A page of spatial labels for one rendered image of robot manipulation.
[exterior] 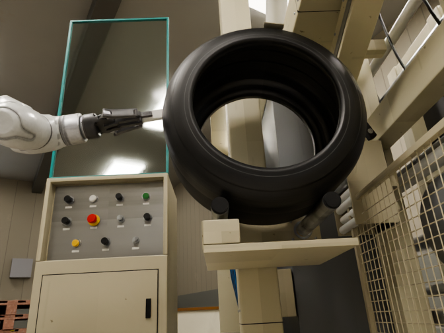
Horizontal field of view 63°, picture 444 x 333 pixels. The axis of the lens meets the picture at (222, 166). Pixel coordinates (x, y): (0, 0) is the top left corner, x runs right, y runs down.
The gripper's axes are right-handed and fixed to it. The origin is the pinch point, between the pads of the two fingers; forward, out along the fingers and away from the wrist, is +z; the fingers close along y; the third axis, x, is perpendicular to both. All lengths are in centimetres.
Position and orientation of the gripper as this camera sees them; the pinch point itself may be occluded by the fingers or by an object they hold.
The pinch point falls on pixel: (153, 115)
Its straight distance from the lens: 112.6
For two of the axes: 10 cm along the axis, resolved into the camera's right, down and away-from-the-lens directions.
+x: 2.0, 9.1, -3.7
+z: 9.8, -1.8, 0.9
